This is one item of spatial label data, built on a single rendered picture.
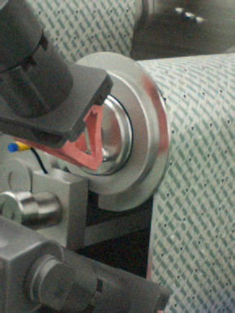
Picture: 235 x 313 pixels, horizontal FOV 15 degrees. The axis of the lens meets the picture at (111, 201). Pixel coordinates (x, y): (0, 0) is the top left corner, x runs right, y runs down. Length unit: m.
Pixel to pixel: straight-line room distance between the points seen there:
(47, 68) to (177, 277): 0.28
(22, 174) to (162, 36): 0.36
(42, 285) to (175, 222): 0.24
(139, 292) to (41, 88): 0.20
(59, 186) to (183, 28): 0.41
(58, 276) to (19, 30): 0.18
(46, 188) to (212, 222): 0.17
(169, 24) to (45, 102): 0.51
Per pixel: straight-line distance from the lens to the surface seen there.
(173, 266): 0.87
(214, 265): 0.93
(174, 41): 1.19
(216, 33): 1.16
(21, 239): 0.64
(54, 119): 0.71
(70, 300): 0.72
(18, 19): 0.67
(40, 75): 0.70
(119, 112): 0.81
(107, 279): 0.76
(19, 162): 0.93
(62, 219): 0.85
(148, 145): 0.80
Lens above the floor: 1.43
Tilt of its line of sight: 16 degrees down
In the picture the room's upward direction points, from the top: 4 degrees clockwise
